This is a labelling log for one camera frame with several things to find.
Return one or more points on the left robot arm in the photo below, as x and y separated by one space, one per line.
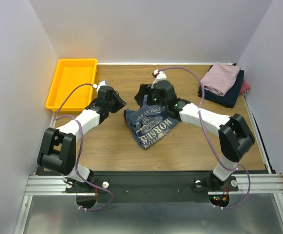
61 148

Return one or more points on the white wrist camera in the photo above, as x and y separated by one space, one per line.
102 83
158 76

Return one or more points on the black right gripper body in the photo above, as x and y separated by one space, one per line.
142 93

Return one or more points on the aluminium frame rail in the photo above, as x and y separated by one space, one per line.
45 185

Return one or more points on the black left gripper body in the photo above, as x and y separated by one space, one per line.
116 104

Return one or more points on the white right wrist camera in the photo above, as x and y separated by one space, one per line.
158 76

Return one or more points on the pink folded tank top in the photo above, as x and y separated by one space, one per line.
220 78

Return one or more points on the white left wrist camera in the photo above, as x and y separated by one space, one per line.
102 83

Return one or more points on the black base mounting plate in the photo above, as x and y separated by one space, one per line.
153 186

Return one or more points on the yellow plastic tray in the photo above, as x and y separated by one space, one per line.
69 74

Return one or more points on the maroon folded tank top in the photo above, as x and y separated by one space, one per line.
244 88

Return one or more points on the blue-grey tank top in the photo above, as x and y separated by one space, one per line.
148 124

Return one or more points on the dark navy folded tank top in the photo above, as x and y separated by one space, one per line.
230 98

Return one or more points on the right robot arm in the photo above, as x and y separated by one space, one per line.
234 134

